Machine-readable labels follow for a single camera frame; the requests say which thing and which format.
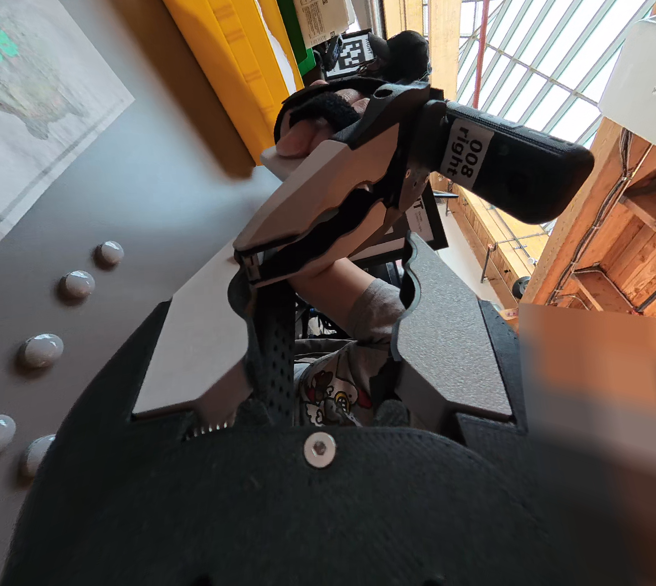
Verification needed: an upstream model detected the person's right hand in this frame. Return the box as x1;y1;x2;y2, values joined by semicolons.
276;88;371;159

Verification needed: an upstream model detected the open lego instruction booklet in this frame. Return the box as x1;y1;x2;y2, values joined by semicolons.
0;0;135;240

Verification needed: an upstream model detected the yellow plastic bin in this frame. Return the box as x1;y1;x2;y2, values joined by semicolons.
139;0;305;167

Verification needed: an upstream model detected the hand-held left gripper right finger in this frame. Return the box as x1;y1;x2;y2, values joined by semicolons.
391;232;514;432

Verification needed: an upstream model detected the white plastic bag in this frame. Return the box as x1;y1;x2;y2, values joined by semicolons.
254;0;299;86

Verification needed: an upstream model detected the black framed marker sign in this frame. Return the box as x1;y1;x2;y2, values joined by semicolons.
358;185;449;265

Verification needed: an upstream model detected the person's printed grey shirt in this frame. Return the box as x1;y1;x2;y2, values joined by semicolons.
293;339;401;429

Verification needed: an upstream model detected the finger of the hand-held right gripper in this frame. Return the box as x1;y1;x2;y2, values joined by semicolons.
251;200;403;288
232;120;401;256

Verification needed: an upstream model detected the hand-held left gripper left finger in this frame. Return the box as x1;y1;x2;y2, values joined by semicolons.
131;253;257;423

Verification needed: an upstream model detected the small grey lego piece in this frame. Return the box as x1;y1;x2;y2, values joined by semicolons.
241;250;263;285

